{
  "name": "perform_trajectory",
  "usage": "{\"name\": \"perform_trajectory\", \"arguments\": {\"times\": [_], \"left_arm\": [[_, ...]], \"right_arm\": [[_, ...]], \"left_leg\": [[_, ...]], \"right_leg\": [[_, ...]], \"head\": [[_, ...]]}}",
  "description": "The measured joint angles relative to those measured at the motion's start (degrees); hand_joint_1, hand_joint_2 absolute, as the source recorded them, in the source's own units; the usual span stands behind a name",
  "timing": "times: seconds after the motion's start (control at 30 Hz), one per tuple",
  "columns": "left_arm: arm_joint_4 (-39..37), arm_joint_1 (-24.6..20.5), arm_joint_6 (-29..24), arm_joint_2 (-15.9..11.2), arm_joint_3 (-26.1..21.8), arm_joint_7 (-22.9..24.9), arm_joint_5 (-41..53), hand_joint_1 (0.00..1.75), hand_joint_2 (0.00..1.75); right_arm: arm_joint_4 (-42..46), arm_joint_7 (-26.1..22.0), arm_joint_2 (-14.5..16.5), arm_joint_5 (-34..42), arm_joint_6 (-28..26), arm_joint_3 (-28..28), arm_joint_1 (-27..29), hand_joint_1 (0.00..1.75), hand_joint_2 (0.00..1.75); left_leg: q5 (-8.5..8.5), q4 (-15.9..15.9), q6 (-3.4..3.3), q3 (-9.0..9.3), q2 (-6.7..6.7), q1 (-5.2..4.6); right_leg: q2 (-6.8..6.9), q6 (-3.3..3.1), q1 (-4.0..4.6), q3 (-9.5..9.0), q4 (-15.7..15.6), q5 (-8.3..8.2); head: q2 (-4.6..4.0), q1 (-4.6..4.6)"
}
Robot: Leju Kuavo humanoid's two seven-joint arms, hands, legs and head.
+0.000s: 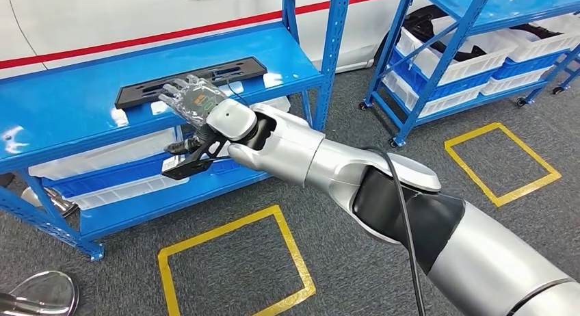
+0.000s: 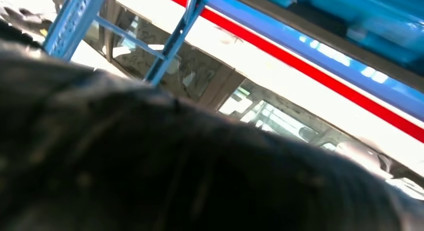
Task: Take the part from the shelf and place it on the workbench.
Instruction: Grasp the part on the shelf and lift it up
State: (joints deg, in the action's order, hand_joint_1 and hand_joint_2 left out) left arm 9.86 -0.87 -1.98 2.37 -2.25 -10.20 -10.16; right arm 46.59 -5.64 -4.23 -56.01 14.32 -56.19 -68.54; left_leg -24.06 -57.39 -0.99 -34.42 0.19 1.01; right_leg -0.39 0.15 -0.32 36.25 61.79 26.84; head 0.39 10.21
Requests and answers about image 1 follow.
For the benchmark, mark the black plastic plate frame part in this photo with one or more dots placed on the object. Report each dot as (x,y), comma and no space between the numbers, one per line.
(253,67)

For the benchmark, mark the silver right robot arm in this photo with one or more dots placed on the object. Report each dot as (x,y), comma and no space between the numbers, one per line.
(290,146)

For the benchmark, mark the black car part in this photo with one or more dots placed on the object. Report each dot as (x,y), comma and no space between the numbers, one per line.
(426,24)
(534,30)

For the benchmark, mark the blue steel shelf rack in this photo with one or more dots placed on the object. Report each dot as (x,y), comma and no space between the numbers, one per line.
(68,110)

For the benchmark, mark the blue wheeled shelf rack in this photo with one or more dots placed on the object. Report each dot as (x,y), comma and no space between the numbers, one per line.
(557,90)
(521,1)

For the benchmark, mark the white car with red stripe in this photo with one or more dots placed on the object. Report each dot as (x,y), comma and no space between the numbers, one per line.
(113,15)

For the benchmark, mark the chrome stanchion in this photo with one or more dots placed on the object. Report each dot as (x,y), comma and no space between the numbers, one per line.
(59,205)
(45,296)

